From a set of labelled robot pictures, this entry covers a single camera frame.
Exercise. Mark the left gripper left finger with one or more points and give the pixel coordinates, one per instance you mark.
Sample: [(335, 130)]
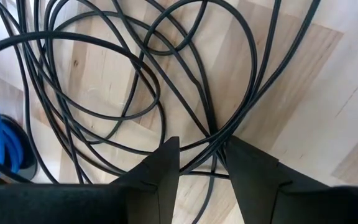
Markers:
[(157, 186)]

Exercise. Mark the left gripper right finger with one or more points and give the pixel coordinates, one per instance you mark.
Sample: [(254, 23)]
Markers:
[(256, 186)]

